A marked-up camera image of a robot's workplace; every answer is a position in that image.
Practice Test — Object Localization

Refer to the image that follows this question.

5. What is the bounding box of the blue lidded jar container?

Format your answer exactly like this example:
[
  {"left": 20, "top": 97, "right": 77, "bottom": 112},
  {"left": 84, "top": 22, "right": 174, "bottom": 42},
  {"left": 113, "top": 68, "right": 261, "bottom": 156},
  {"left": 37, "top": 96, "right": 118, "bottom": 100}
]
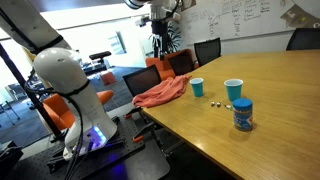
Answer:
[{"left": 232, "top": 97, "right": 254, "bottom": 132}]

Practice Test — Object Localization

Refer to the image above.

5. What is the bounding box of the orange armchair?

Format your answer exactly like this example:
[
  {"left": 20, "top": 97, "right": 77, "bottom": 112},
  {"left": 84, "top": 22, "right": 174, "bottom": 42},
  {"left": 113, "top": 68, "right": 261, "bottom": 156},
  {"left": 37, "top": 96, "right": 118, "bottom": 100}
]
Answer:
[{"left": 42, "top": 89, "right": 115, "bottom": 131}]

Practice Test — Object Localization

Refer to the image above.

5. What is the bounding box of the small orange stool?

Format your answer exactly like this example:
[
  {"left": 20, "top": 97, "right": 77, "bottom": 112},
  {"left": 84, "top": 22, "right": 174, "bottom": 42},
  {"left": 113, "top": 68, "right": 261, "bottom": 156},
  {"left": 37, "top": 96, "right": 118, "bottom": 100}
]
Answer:
[{"left": 100, "top": 71, "right": 117, "bottom": 86}]

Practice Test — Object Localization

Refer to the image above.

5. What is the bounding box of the whiteboard with writing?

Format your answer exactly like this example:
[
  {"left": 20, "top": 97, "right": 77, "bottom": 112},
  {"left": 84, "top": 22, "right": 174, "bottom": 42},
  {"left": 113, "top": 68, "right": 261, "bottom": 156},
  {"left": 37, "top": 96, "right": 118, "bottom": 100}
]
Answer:
[{"left": 179, "top": 0, "right": 320, "bottom": 45}]

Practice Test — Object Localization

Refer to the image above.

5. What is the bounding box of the black mesh office chair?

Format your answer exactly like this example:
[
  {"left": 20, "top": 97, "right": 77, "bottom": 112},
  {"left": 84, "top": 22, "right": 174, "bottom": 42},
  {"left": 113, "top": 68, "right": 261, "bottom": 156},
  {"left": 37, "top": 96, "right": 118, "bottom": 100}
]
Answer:
[
  {"left": 122, "top": 64, "right": 163, "bottom": 98},
  {"left": 193, "top": 37, "right": 222, "bottom": 67},
  {"left": 285, "top": 27, "right": 320, "bottom": 52}
]

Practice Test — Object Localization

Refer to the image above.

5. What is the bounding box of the orange sofa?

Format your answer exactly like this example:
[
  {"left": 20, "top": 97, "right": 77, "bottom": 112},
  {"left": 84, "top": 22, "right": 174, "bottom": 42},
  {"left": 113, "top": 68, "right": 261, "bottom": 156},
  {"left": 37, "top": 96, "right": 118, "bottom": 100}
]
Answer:
[{"left": 145, "top": 48, "right": 195, "bottom": 81}]

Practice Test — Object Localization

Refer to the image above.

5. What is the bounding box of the black slanted pole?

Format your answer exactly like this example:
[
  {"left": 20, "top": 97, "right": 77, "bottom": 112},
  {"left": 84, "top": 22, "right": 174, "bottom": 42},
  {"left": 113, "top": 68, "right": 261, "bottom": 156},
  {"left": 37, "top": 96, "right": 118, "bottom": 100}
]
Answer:
[{"left": 0, "top": 43, "right": 68, "bottom": 143}]

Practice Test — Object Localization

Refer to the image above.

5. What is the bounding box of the orange cloth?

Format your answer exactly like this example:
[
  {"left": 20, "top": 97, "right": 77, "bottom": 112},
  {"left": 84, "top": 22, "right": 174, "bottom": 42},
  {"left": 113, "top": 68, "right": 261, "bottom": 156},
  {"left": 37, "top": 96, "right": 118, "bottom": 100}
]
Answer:
[{"left": 132, "top": 74, "right": 192, "bottom": 109}]

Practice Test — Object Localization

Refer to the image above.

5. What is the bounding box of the orange handled clamp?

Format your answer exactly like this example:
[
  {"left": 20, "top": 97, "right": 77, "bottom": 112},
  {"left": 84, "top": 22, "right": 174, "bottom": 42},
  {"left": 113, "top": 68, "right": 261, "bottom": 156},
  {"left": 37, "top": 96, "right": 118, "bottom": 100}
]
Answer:
[
  {"left": 132, "top": 121, "right": 156, "bottom": 144},
  {"left": 124, "top": 107, "right": 143, "bottom": 120}
]

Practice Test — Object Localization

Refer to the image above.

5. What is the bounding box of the black cable bundle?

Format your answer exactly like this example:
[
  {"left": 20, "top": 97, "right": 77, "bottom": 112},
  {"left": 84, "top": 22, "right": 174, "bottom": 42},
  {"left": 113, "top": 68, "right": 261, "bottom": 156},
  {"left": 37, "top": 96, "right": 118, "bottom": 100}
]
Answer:
[{"left": 24, "top": 68, "right": 95, "bottom": 180}]

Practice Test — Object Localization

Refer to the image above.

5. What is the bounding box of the teal plastic cup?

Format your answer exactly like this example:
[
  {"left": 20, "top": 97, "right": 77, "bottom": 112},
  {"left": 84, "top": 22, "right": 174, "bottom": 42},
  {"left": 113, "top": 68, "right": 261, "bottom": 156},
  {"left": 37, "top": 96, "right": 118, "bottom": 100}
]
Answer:
[
  {"left": 189, "top": 77, "right": 205, "bottom": 98},
  {"left": 223, "top": 78, "right": 244, "bottom": 103}
]

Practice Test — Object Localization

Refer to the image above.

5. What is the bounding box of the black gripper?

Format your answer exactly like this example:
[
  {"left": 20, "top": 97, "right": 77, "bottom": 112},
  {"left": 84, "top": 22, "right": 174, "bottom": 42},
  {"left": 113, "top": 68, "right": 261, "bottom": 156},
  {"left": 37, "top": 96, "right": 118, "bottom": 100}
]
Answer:
[{"left": 152, "top": 20, "right": 170, "bottom": 62}]

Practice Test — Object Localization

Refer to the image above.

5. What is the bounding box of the grey poster on whiteboard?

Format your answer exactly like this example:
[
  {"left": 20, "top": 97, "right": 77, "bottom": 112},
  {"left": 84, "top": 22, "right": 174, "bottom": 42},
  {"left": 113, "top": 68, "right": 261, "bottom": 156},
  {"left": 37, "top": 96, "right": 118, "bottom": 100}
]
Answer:
[{"left": 279, "top": 3, "right": 320, "bottom": 29}]

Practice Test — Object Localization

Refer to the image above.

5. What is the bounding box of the green potted plant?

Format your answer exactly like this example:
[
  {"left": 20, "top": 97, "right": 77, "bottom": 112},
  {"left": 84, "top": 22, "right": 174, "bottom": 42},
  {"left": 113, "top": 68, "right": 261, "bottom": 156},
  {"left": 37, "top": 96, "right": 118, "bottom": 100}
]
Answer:
[{"left": 148, "top": 21, "right": 183, "bottom": 55}]

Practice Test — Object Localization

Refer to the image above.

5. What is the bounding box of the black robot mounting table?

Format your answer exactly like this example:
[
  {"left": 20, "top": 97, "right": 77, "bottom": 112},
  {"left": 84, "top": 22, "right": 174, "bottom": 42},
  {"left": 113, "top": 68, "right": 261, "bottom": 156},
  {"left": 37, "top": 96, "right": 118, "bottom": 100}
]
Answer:
[{"left": 0, "top": 114, "right": 171, "bottom": 180}]

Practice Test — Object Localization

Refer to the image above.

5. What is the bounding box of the black padded bench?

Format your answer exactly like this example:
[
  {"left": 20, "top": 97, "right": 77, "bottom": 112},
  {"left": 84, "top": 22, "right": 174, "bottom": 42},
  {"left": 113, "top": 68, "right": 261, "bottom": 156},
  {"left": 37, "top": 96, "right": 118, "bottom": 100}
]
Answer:
[{"left": 83, "top": 50, "right": 113, "bottom": 75}]

